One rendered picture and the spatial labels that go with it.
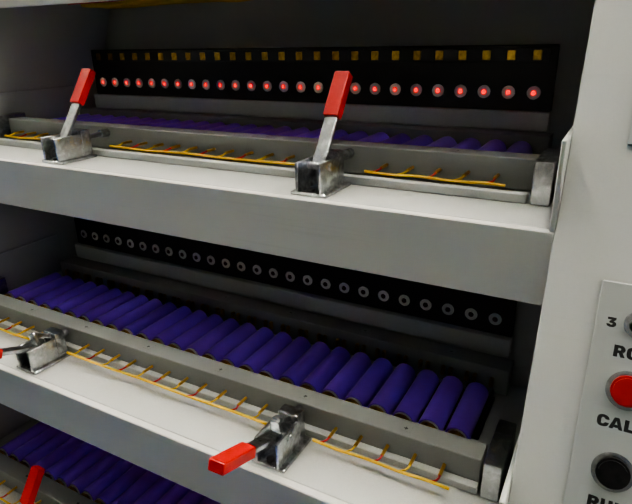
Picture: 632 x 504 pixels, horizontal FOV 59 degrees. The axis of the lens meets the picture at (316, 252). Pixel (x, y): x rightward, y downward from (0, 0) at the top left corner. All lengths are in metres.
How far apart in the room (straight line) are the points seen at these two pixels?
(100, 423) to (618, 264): 0.41
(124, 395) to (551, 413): 0.34
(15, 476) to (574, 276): 0.60
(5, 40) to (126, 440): 0.47
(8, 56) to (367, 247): 0.52
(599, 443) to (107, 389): 0.38
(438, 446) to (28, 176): 0.43
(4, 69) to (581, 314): 0.65
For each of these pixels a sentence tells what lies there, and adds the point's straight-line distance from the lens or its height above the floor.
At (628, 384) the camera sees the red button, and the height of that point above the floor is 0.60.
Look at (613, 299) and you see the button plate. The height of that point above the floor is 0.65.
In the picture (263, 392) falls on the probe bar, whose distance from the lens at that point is 0.45.
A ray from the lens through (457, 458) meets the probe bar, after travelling 0.40.
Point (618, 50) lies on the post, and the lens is 0.35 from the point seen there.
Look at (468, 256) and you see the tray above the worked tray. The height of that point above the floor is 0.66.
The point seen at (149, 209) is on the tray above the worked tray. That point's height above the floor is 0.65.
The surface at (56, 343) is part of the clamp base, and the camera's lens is 0.59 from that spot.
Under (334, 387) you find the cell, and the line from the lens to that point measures 0.46.
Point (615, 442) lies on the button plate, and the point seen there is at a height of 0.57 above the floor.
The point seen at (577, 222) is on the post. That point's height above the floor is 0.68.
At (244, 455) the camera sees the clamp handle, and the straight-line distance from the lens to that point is 0.37.
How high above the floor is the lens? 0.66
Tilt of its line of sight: 3 degrees down
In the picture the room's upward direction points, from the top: 9 degrees clockwise
